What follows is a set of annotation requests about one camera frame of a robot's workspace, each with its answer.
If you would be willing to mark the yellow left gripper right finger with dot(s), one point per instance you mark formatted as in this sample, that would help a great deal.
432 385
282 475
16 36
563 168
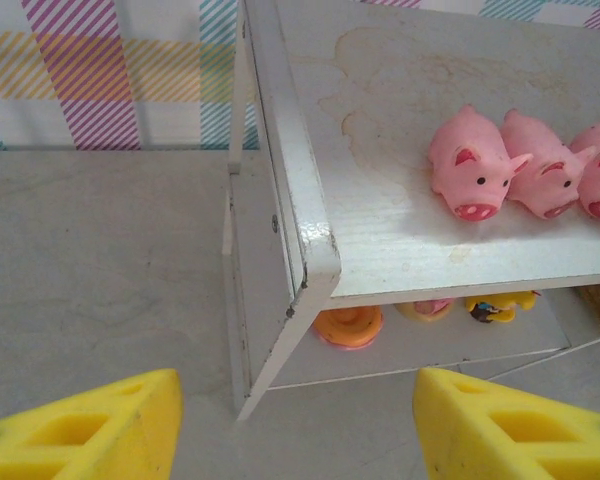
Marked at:
460 440

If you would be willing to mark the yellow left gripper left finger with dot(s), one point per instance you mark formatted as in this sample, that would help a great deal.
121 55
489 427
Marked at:
130 435

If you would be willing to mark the pink bear figurine cream seat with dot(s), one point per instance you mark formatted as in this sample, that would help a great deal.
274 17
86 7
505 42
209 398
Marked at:
425 310

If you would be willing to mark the yellow-haired doll figurine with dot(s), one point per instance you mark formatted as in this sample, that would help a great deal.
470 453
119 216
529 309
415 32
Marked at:
500 306

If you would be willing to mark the orange swirl disc toy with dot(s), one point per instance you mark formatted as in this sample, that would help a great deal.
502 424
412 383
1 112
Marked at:
347 327

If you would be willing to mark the white two-tier shelf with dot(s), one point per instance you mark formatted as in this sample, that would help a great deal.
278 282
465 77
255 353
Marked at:
380 240

